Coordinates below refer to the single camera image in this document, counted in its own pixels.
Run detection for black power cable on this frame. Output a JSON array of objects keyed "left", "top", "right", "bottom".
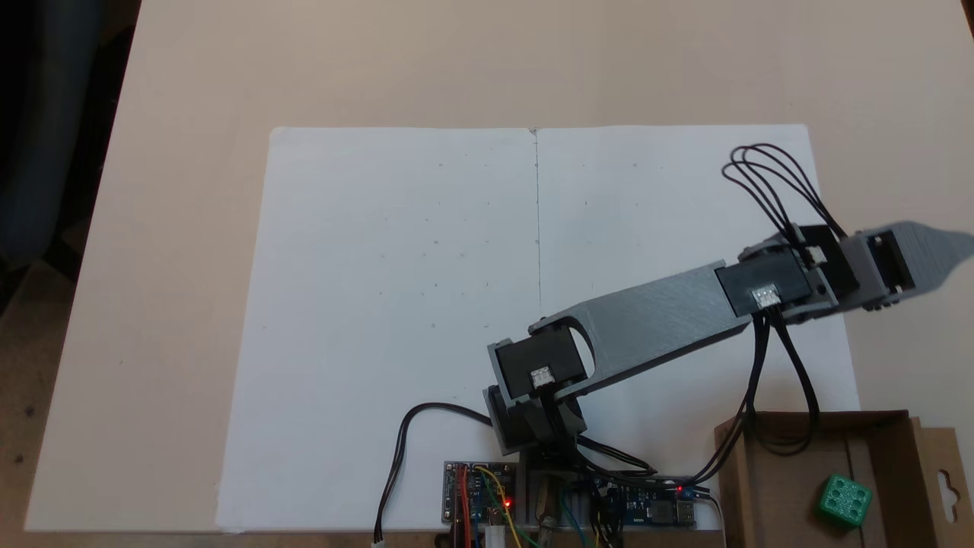
[{"left": 372, "top": 403, "right": 497, "bottom": 546}]

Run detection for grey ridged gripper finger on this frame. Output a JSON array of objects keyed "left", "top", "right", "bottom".
[{"left": 902, "top": 222, "right": 974, "bottom": 295}]

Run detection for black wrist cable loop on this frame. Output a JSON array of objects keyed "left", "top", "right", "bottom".
[{"left": 750, "top": 308, "right": 822, "bottom": 457}]

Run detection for blue circuit board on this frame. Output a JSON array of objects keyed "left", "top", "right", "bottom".
[{"left": 594, "top": 476, "right": 698, "bottom": 528}]

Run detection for yellow wire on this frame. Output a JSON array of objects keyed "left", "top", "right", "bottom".
[{"left": 476, "top": 466, "right": 527, "bottom": 548}]

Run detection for brown cardboard box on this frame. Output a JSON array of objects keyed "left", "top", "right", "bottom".
[{"left": 713, "top": 411, "right": 974, "bottom": 548}]

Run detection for white paper sheet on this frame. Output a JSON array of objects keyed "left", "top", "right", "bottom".
[
  {"left": 535, "top": 124, "right": 862, "bottom": 530},
  {"left": 217, "top": 127, "right": 541, "bottom": 532}
]

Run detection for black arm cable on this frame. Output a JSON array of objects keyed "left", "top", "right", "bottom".
[{"left": 683, "top": 311, "right": 766, "bottom": 492}]

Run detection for green dice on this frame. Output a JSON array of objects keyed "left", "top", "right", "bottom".
[{"left": 818, "top": 473, "right": 874, "bottom": 529}]

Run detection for red wire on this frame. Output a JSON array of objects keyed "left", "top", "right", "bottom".
[{"left": 454, "top": 466, "right": 473, "bottom": 548}]

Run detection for dark blue chair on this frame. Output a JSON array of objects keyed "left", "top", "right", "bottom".
[{"left": 0, "top": 0, "right": 142, "bottom": 267}]

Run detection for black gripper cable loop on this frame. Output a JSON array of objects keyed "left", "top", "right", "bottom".
[{"left": 721, "top": 143, "right": 850, "bottom": 253}]

